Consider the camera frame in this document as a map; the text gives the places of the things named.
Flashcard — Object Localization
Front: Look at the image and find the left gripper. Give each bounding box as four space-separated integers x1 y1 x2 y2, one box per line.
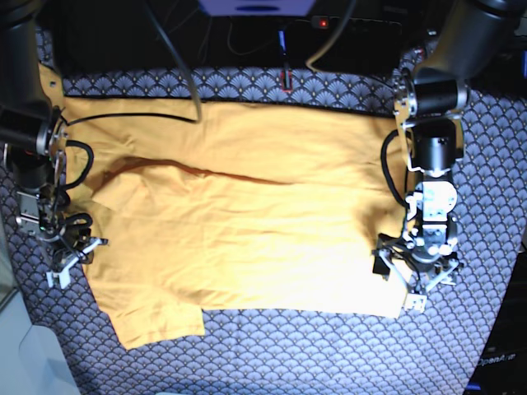
372 221 464 294

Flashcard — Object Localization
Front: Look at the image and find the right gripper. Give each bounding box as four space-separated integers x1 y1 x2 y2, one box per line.
37 213 109 287

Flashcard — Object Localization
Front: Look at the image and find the yellow T-shirt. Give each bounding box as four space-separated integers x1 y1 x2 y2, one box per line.
40 67 406 349

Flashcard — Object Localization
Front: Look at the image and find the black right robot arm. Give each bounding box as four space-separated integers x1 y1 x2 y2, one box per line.
1 1 108 289

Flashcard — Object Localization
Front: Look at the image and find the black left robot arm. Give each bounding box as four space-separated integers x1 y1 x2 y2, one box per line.
372 1 526 303

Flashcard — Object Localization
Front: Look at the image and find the blue fan-pattern tablecloth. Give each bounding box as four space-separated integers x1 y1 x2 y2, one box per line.
1 89 526 394

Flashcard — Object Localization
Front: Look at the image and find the red black table clamp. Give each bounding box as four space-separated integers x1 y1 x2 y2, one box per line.
280 68 293 93

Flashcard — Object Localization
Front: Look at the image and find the black power strip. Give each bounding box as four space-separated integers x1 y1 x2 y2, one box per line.
309 15 403 30

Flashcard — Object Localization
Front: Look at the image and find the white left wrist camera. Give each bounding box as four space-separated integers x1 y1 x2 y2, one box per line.
403 290 427 313

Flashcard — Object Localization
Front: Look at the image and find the blue base camera mount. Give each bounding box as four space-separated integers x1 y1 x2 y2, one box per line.
198 0 315 16

